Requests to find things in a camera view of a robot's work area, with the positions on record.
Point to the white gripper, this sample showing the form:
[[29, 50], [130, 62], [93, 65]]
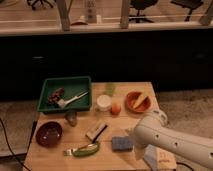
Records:
[[139, 149]]

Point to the blue sponge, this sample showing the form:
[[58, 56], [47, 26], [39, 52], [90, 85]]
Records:
[[121, 143]]

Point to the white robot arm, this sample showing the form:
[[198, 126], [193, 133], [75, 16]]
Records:
[[151, 130]]

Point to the orange bowl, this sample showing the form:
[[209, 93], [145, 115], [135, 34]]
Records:
[[131, 98]]

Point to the purple bowl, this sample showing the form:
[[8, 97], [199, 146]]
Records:
[[49, 134]]

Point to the grey folded cloth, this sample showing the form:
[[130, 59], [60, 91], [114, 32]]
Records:
[[150, 157]]

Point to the yellow banana piece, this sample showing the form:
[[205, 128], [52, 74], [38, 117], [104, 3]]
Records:
[[139, 100]]

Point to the orange fruit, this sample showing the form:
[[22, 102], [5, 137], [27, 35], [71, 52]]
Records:
[[115, 109]]

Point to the white and black eraser block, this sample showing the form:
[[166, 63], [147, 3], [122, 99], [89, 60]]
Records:
[[96, 129]]

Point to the white round container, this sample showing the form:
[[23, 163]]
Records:
[[104, 102]]

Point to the light green translucent item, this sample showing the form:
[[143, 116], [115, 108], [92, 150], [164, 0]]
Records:
[[110, 89]]

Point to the small metal cup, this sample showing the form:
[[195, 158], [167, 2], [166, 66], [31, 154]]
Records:
[[71, 117]]

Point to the green plastic tray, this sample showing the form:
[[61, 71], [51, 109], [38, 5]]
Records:
[[72, 86]]

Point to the white dish brush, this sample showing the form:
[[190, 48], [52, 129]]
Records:
[[63, 103]]

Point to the black office chair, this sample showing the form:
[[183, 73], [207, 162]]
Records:
[[190, 4], [141, 5], [43, 3]]

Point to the black office chair right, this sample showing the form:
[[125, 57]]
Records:
[[190, 4]]

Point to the black office chair left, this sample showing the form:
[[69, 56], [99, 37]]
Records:
[[43, 3]]

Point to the wooden post middle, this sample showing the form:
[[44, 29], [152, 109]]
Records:
[[124, 20]]

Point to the wooden post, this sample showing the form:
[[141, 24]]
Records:
[[63, 13], [124, 20]]

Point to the wooden post left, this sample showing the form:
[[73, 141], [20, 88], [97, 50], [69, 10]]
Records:
[[63, 13]]

